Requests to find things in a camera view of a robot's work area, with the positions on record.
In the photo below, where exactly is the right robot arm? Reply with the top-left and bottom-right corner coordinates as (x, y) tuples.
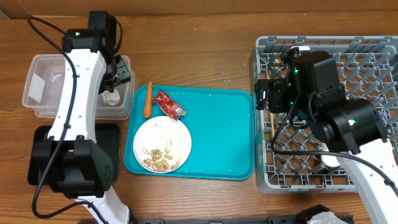
(254, 46), (397, 223)

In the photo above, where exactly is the grey dishwasher rack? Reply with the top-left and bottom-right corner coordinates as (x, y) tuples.
(249, 36), (397, 194)

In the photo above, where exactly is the orange carrot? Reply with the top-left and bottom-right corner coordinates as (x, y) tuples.
(143, 81), (153, 119)

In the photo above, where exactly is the white tissue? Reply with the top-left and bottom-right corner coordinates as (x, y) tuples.
(101, 90), (121, 106)

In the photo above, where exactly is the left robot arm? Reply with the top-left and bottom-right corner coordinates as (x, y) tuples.
(27, 11), (134, 223)

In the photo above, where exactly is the red snack wrapper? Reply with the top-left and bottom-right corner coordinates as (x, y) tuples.
(152, 90), (187, 120)

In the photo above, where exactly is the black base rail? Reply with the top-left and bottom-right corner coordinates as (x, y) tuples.
(77, 204), (355, 224)

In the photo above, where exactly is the teal serving tray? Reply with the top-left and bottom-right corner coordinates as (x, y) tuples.
(123, 85), (256, 180)

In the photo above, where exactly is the clear plastic storage bin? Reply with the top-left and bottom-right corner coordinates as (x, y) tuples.
(22, 54), (135, 119)

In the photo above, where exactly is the white plate with peanuts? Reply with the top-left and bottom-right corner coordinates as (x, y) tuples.
(133, 116), (192, 174)

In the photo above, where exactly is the wooden chopstick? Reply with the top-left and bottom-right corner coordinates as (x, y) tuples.
(269, 112), (275, 138)

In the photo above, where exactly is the black plastic tray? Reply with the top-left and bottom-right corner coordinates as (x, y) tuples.
(27, 123), (121, 185)

